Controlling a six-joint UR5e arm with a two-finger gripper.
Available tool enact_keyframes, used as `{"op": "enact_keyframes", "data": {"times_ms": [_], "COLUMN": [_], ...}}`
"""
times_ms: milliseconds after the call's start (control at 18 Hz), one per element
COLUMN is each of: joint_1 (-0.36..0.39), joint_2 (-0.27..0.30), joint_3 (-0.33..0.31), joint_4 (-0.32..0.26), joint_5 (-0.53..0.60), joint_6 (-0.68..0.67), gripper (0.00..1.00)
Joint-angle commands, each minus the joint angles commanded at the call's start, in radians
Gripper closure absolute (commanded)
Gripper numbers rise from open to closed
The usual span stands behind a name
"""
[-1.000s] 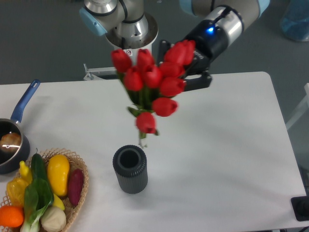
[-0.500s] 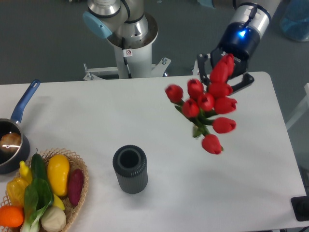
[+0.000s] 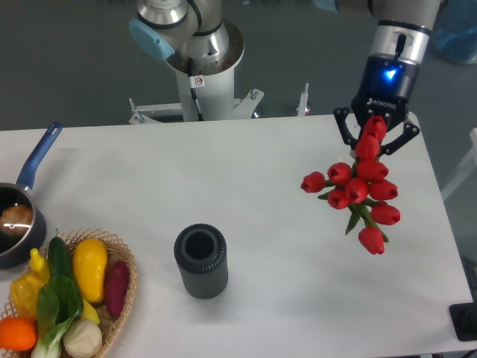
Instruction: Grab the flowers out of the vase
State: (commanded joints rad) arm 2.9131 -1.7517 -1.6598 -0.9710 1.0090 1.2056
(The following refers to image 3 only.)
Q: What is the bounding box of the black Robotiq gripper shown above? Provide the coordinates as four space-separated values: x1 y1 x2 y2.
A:
332 56 420 158

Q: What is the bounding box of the red tulip bouquet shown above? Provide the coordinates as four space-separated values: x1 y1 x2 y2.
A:
300 116 401 254

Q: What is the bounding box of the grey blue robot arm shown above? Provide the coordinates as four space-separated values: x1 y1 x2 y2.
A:
128 1 440 155

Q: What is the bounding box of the dark grey ribbed vase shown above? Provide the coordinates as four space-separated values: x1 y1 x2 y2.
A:
174 223 228 299

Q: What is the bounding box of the blue transparent container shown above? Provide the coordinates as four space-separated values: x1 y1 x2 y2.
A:
432 0 476 65

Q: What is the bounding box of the black device at edge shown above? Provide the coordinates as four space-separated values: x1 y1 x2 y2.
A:
449 302 476 342

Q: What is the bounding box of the woven wicker basket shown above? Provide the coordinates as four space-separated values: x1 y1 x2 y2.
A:
1 229 137 357

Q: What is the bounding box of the purple sweet potato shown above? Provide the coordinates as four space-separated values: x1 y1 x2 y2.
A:
104 260 130 318

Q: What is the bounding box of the yellow squash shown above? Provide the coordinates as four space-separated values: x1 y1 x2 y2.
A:
73 238 108 304

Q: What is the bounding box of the dark green cucumber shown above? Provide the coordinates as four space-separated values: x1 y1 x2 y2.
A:
47 236 75 283

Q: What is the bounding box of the yellow banana tip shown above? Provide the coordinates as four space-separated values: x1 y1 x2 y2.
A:
80 298 101 325

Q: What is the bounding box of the beige garlic bulb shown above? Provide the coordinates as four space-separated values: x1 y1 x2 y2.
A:
63 318 102 358

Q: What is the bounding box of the green bok choy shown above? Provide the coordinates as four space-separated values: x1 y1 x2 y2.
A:
31 275 83 357

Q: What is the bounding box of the small yellow pepper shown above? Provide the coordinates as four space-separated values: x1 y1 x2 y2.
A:
29 248 50 283

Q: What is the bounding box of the brown bun in saucepan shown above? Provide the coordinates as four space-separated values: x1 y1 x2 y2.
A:
1 204 33 236

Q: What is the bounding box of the yellow bell pepper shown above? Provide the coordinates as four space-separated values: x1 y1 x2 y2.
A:
10 274 44 321

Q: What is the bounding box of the orange fruit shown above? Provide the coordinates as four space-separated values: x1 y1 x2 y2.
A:
1 317 37 351

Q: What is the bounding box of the white frame at right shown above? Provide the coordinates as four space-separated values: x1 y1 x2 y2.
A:
440 128 476 201

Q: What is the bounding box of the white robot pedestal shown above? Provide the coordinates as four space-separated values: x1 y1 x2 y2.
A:
129 19 265 123

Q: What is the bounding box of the black cable on pedestal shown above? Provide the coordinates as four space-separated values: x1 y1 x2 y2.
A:
187 57 205 122

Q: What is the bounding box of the blue handled saucepan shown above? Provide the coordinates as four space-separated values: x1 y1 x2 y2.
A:
1 122 63 269

